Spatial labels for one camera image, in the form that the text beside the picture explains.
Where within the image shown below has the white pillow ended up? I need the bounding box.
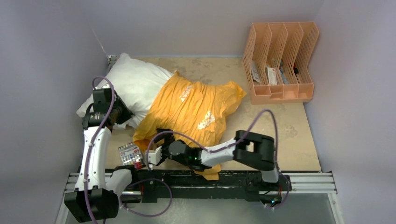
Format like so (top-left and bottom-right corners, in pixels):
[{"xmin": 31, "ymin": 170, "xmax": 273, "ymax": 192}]
[{"xmin": 76, "ymin": 52, "xmax": 175, "ymax": 130}]

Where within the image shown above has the orange Mickey Mouse pillowcase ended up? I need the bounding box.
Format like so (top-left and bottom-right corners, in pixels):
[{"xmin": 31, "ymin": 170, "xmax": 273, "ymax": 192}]
[{"xmin": 133, "ymin": 71, "xmax": 248, "ymax": 181}]

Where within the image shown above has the peach plastic file organizer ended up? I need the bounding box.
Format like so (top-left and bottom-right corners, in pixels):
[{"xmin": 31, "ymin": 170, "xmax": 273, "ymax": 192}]
[{"xmin": 242, "ymin": 21, "xmax": 319, "ymax": 105}]

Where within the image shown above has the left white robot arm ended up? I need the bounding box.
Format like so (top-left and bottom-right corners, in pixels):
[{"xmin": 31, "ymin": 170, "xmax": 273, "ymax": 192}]
[{"xmin": 64, "ymin": 88, "xmax": 139, "ymax": 223}]

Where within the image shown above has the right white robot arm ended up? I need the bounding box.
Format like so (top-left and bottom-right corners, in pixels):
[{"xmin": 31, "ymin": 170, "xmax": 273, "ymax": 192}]
[{"xmin": 146, "ymin": 129, "xmax": 281, "ymax": 190}]

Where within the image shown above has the colourful marker pack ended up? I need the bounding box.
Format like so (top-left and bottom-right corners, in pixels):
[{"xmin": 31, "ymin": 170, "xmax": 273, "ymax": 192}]
[{"xmin": 118, "ymin": 142, "xmax": 146, "ymax": 169}]

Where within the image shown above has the small paper packet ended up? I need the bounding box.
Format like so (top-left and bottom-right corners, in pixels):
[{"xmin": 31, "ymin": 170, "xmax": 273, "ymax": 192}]
[{"xmin": 251, "ymin": 61, "xmax": 261, "ymax": 83}]

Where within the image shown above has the white card box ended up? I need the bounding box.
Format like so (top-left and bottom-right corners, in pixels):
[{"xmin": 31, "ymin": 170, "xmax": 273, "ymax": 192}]
[{"xmin": 265, "ymin": 67, "xmax": 278, "ymax": 85}]

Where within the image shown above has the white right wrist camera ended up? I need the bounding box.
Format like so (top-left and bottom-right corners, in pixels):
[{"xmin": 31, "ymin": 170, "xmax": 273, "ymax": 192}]
[{"xmin": 146, "ymin": 146, "xmax": 162, "ymax": 169}]

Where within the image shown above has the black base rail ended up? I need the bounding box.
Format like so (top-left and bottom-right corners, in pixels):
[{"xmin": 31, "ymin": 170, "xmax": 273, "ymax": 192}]
[{"xmin": 106, "ymin": 169, "xmax": 292, "ymax": 205}]

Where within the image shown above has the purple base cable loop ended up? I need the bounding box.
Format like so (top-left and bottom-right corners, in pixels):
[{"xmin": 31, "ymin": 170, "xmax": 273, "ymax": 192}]
[{"xmin": 120, "ymin": 178, "xmax": 173, "ymax": 218}]

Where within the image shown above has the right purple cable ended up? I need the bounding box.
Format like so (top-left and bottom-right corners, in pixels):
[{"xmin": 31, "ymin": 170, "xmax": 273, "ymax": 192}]
[{"xmin": 145, "ymin": 109, "xmax": 279, "ymax": 171}]

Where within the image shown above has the aluminium frame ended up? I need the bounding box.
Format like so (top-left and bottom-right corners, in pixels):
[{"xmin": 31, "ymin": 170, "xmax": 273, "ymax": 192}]
[{"xmin": 63, "ymin": 53, "xmax": 336, "ymax": 224}]

